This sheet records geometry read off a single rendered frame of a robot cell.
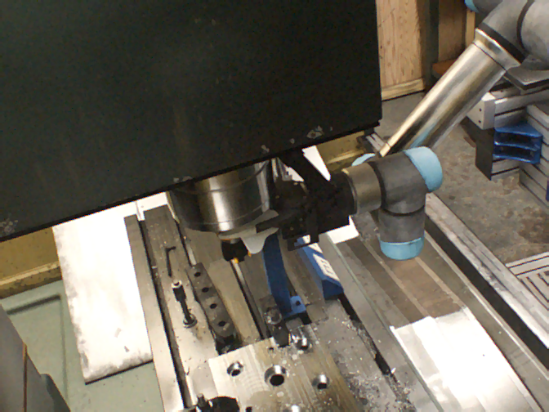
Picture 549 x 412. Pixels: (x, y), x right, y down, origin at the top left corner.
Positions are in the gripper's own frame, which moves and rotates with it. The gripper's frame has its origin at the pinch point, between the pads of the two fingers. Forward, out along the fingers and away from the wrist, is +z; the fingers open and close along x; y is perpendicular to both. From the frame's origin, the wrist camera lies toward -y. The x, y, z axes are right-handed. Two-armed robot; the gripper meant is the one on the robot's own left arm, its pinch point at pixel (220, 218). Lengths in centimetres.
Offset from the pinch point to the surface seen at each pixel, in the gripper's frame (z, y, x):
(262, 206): -5.3, -4.8, -6.5
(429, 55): -170, 105, 239
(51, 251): 45, 68, 101
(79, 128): 13.9, -25.9, -12.5
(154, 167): 7.5, -18.8, -12.5
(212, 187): 1.1, -10.9, -7.8
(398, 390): -26, 49, -5
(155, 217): 10, 50, 77
